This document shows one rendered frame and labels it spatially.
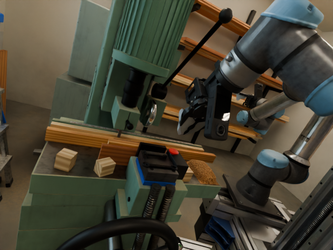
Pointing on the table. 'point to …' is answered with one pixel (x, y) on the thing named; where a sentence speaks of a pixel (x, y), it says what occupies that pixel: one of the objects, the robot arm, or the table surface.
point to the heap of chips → (202, 172)
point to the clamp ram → (150, 148)
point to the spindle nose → (133, 88)
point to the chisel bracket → (124, 115)
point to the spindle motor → (151, 34)
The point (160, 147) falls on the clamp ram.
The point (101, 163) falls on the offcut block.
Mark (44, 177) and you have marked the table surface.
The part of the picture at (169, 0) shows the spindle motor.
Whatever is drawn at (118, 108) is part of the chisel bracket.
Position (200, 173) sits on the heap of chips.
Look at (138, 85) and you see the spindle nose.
